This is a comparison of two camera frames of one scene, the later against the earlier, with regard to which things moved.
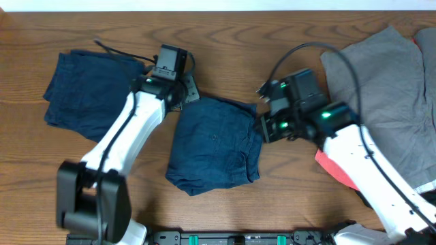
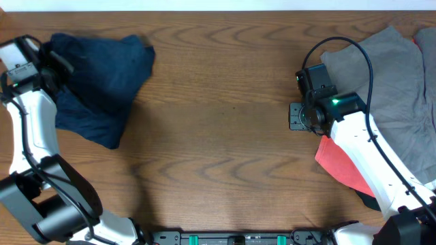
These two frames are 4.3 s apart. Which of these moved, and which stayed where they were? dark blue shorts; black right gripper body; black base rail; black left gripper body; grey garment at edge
Moved: black right gripper body; dark blue shorts; black left gripper body
Stayed: black base rail; grey garment at edge
